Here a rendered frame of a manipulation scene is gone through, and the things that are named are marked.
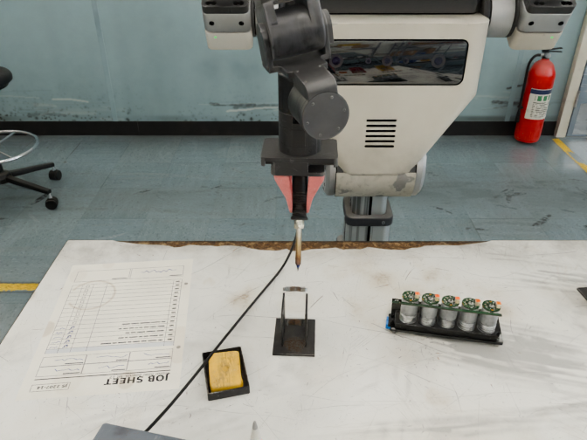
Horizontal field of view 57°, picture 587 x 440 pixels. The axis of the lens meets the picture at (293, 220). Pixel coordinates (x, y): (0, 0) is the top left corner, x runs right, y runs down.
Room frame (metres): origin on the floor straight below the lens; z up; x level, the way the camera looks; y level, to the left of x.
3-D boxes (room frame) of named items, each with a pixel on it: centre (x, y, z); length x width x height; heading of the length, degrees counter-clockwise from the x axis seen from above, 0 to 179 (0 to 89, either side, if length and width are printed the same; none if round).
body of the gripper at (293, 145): (0.67, -0.01, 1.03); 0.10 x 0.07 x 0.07; 88
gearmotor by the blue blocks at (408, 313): (0.61, -0.17, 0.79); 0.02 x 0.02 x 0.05
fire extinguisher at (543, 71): (3.08, -1.43, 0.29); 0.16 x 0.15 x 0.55; 90
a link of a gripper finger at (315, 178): (0.68, -0.01, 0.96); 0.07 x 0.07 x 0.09; 88
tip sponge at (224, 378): (0.51, 0.09, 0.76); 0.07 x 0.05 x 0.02; 14
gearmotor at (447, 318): (0.60, -0.23, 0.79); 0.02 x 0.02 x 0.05
